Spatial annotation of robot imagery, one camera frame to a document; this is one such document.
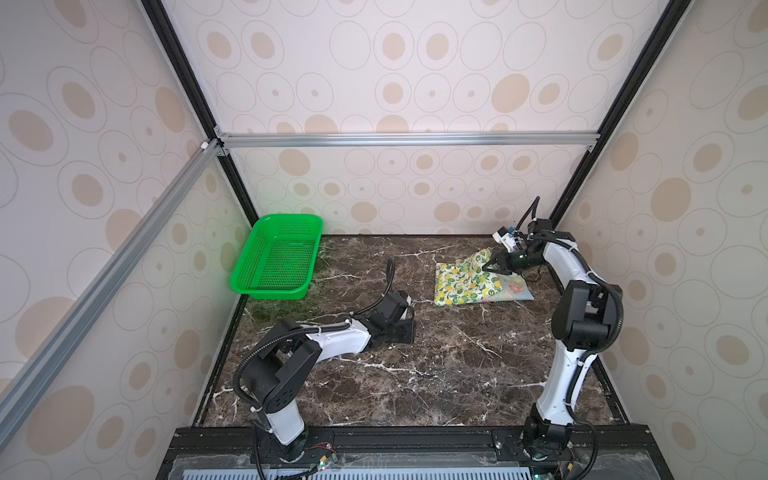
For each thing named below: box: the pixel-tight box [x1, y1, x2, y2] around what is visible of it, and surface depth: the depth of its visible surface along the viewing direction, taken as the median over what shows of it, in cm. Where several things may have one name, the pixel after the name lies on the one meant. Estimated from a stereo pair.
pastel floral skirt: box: [482, 272, 535, 302], surface depth 102 cm
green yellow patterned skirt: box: [434, 249, 503, 306], surface depth 98 cm
